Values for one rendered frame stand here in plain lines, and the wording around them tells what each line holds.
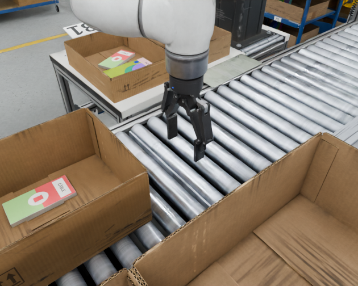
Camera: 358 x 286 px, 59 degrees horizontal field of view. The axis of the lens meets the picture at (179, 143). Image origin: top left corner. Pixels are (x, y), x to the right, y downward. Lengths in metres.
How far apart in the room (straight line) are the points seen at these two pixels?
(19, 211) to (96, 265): 0.24
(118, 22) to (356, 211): 0.55
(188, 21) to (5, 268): 0.53
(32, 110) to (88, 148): 1.72
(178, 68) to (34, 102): 2.14
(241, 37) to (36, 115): 1.61
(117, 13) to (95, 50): 0.86
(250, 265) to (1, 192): 0.63
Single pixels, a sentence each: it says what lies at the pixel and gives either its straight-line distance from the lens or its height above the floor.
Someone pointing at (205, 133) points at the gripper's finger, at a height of 0.94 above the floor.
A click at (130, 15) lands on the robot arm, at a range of 0.64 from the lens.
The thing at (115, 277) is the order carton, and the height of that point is 1.05.
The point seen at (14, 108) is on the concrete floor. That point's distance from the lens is 2.71.
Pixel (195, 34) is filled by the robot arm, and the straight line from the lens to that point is 0.61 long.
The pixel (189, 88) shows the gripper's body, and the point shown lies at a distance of 0.68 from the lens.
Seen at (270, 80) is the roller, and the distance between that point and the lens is 1.33.
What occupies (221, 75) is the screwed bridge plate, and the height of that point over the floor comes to 0.75.
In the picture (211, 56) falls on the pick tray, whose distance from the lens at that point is 1.39.
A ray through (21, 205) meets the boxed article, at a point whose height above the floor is 0.77.
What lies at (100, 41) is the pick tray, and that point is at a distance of 1.50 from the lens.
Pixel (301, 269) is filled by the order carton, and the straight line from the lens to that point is 0.60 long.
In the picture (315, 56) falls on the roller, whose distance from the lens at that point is 1.59.
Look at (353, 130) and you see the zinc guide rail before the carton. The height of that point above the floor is 0.89.
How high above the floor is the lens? 1.40
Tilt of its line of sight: 42 degrees down
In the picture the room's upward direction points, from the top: straight up
